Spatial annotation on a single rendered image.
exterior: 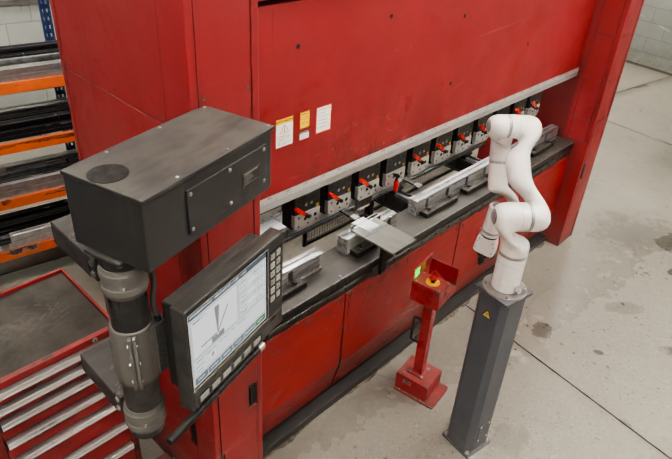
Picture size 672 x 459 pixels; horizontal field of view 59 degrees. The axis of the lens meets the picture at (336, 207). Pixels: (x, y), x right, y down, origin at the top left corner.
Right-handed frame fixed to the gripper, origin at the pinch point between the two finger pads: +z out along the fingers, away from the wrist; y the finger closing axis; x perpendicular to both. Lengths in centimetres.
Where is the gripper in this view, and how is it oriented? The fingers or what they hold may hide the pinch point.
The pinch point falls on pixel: (481, 260)
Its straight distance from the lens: 296.4
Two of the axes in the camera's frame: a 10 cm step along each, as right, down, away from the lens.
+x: 5.8, -3.9, 7.1
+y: 8.0, 4.1, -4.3
